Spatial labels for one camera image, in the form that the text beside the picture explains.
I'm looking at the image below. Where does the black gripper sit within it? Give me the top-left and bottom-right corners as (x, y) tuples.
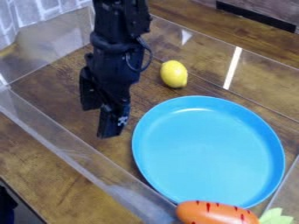
(79, 32), (145, 138)

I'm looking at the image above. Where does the yellow toy lemon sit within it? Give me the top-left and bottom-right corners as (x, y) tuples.
(161, 60), (189, 88)

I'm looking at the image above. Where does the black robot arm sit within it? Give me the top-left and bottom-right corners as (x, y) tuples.
(79, 0), (153, 138)

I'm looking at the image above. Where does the blue round plastic tray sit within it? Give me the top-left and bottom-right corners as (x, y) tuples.
(133, 96), (286, 208)

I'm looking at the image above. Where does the white brick pattern curtain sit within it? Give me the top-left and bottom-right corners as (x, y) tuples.
(0, 0), (91, 51)

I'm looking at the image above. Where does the orange toy carrot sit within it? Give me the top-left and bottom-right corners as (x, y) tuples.
(174, 199), (296, 224)

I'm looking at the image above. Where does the dark baseboard strip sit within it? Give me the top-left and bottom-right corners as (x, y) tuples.
(217, 0), (297, 33)

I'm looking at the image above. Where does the thin black wire loop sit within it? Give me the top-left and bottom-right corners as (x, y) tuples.
(125, 36), (155, 73)

